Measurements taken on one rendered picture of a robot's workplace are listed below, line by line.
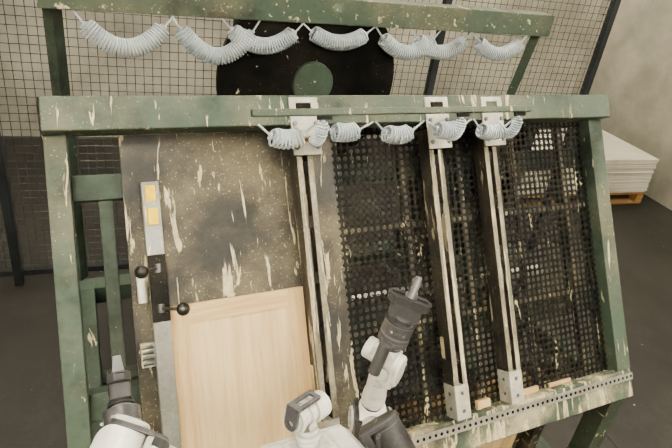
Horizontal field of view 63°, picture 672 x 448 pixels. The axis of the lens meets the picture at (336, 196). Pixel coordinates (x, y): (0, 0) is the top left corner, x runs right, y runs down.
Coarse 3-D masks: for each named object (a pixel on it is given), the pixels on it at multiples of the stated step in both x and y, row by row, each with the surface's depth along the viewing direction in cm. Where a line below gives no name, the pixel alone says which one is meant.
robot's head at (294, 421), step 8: (312, 392) 133; (296, 400) 129; (312, 400) 130; (288, 408) 127; (296, 408) 126; (304, 408) 127; (288, 416) 127; (296, 416) 126; (288, 424) 128; (296, 424) 126; (304, 424) 126; (296, 432) 127
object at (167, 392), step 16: (144, 192) 164; (144, 208) 163; (160, 208) 165; (144, 224) 163; (160, 224) 165; (160, 240) 164; (160, 336) 162; (160, 352) 162; (160, 368) 162; (160, 384) 161; (160, 400) 161; (176, 400) 163; (160, 416) 163; (176, 416) 163; (176, 432) 162
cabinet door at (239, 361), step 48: (288, 288) 182; (192, 336) 168; (240, 336) 174; (288, 336) 181; (192, 384) 167; (240, 384) 173; (288, 384) 180; (192, 432) 166; (240, 432) 172; (288, 432) 178
